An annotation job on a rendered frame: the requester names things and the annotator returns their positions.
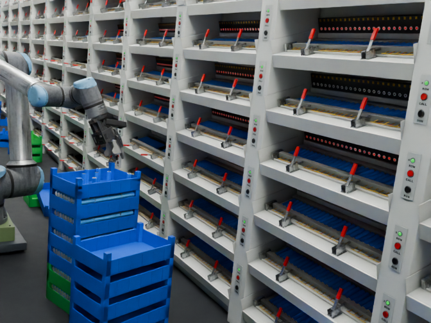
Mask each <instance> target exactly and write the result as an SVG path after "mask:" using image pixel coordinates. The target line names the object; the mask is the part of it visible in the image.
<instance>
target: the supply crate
mask: <svg viewBox="0 0 431 323"><path fill-rule="evenodd" d="M107 171H111V172H112V173H111V181H106V173H107ZM95 172H96V169H91V170H89V183H88V184H84V185H82V183H83V178H81V174H82V173H85V171H84V170H79V171H72V172H61V173H57V168H55V167H53V168H51V173H50V187H51V188H54V189H55V190H57V191H59V192H62V193H64V194H67V195H69V196H71V197H73V198H75V199H84V198H89V197H97V196H102V195H110V194H118V193H123V192H131V191H136V190H140V176H141V171H138V170H137V171H135V175H133V174H132V175H131V178H129V179H126V178H127V172H124V171H121V170H118V169H115V163H114V162H109V166H108V168H103V169H101V178H100V182H99V183H92V178H93V177H94V173H95Z"/></svg>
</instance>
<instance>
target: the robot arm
mask: <svg viewBox="0 0 431 323"><path fill-rule="evenodd" d="M31 71H32V64H31V60H30V58H29V56H28V55H27V54H25V53H20V52H9V51H0V80H1V81H3V82H4V83H5V94H6V112H7V123H8V141H9V152H10V161H9V162H8V163H7V164H6V168H5V167H4V166H2V165H0V225H1V224H4V223H5V222H6V221H7V220H8V215H7V212H6V210H5V207H4V199H8V198H13V197H22V196H27V195H34V194H38V193H39V192H40V191H41V190H42V189H43V186H44V173H43V170H42V169H41V168H40V167H38V166H37V163H36V161H34V160H33V157H32V146H31V127H30V107H29V102H30V104H31V105H32V106H35V107H39V108H41V107H64V108H75V107H77V106H80V105H82V106H83V108H84V110H85V113H86V114H87V117H88V119H91V120H90V121H89V125H90V127H91V129H92V132H93V134H92V138H93V140H94V138H95V139H96V142H97V143H96V142H95V140H94V143H95V145H102V144H105V147H106V150H105V151H104V155H105V156H111V155H112V156H113V157H114V158H115V160H116V161H117V160H118V154H119V153H120V156H121V158H122V159H124V149H123V141H122V138H121V136H120V135H119V134H118V131H116V129H115V128H119V129H122V128H125V127H126V126H127V123H126V122H124V121H121V120H112V119H105V117H107V116H108V115H107V114H106V112H107V111H108V110H107V108H106V106H105V103H104V101H103V98H102V97H101V94H100V92H99V89H98V87H97V83H96V82H95V80H94V78H92V77H89V78H85V79H81V80H79V81H76V82H74V83H73V86H71V87H60V86H48V85H46V84H44V83H42V82H39V81H38V80H36V79H34V78H32V77H31V76H29V75H30V74H31ZM112 140H113V141H112Z"/></svg>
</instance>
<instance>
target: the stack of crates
mask: <svg viewBox="0 0 431 323"><path fill-rule="evenodd" d="M174 245H175V236H172V235H171V236H168V240H166V239H164V238H162V237H160V236H158V235H155V234H153V233H151V232H149V231H146V230H145V229H144V223H143V222H137V228H136V229H131V230H127V231H121V232H118V233H113V234H109V235H104V236H99V237H95V238H90V239H86V240H81V236H79V235H74V236H73V240H72V267H71V295H70V310H69V323H168V319H169V318H168V317H169V304H170V297H171V282H172V274H173V260H174Z"/></svg>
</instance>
